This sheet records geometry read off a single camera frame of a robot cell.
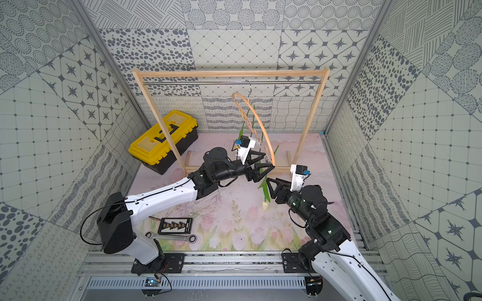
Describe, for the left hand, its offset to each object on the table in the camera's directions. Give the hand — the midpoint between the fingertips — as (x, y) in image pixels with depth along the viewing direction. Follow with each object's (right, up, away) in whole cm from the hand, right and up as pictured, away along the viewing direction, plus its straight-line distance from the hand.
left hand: (269, 156), depth 64 cm
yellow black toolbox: (-54, +2, +26) cm, 60 cm away
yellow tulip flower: (-11, +15, +60) cm, 63 cm away
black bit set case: (-40, -33, +19) cm, 55 cm away
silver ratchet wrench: (-32, -37, +16) cm, 52 cm away
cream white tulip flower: (0, -14, +11) cm, 18 cm away
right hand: (+2, -10, +5) cm, 11 cm away
